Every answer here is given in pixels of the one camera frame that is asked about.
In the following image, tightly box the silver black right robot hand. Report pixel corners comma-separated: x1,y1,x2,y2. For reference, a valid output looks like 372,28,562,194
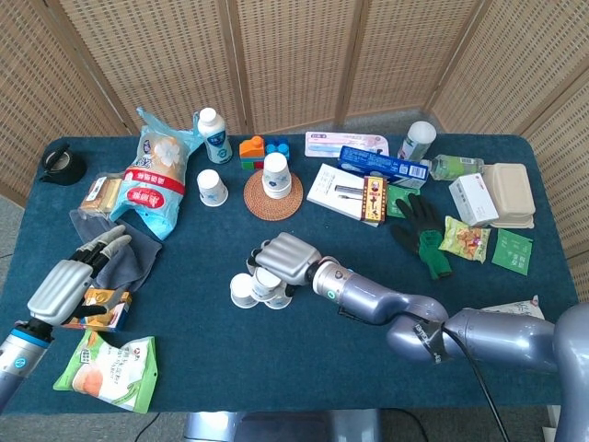
246,231,323,298

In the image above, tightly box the white milk drink bottle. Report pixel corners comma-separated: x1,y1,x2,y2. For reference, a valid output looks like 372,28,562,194
197,107,234,165

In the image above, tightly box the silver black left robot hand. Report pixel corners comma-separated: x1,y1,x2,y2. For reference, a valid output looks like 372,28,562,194
26,224,133,329

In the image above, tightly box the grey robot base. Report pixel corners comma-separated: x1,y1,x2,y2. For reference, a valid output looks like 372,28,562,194
182,408,386,442

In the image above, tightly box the white salt bag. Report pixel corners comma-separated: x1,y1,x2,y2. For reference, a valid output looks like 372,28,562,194
478,294,547,321

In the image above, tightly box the blue toothpaste box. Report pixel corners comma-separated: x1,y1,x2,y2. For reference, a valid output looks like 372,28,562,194
337,145,430,189

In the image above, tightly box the plastic wrapped bread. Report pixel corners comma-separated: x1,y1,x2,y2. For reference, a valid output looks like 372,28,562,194
78,173,124,216

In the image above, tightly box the green white wipes canister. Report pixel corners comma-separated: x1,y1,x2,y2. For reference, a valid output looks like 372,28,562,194
397,121,438,163

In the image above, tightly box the white paper cup blue flower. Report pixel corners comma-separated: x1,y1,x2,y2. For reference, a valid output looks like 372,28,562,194
196,169,230,207
264,287,294,310

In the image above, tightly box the large blue snack bag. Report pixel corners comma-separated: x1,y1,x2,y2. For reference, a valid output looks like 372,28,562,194
108,107,206,242

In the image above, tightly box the black green work glove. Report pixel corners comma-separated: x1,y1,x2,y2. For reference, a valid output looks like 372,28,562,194
390,192,456,281

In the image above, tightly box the white metal frame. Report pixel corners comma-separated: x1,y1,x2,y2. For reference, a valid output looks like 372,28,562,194
541,404,560,442

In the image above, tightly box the stack of white paper cups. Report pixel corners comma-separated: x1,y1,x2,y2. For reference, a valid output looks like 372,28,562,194
261,152,294,200

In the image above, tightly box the dark green sachet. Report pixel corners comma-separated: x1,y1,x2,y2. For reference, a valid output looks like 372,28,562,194
491,228,534,277
385,183,422,219

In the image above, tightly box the white flat pen box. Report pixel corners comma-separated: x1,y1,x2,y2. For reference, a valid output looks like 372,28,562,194
306,162,383,227

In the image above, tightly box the black tape roll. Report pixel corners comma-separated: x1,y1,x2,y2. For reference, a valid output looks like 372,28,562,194
38,143,88,187

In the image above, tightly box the white cardboard box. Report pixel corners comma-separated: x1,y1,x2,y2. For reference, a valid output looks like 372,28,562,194
448,173,501,227

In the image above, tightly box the pink toothbrush package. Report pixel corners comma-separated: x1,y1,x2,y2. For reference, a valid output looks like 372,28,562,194
304,131,390,158

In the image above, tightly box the yellow green snack packet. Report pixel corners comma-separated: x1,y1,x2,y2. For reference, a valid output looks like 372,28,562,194
437,215,492,265

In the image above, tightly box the clear bottle green label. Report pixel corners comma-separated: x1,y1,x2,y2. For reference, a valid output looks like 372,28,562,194
421,154,486,182

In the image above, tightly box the beige takeaway food container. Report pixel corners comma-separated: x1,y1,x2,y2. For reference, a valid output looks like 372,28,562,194
480,162,537,230

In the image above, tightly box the green white snack bag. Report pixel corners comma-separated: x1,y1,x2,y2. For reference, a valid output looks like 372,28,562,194
52,329,158,414

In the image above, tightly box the blue toy brick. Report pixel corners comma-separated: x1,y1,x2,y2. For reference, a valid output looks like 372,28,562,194
264,136,292,161

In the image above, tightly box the yellow red medicine box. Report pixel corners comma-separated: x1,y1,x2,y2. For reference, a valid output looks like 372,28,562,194
362,175,387,226

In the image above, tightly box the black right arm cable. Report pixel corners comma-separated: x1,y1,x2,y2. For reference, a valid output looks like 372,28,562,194
441,321,512,442

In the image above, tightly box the grey cloth towel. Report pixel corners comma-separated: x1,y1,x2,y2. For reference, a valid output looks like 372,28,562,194
68,209,164,294

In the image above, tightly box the orange toy house block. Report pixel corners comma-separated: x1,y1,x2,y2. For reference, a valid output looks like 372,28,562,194
238,134,268,161

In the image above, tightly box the woven bamboo folding screen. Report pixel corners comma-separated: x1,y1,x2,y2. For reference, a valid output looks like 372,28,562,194
0,0,589,259

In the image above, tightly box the white paper cup green flower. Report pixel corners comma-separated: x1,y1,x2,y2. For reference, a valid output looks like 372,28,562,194
250,266,284,303

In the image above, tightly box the round woven rattan coaster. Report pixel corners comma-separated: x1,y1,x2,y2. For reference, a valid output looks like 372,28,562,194
243,172,305,223

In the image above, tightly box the white paper cup dandelion print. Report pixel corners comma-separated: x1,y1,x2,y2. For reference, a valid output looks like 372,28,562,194
229,273,259,309

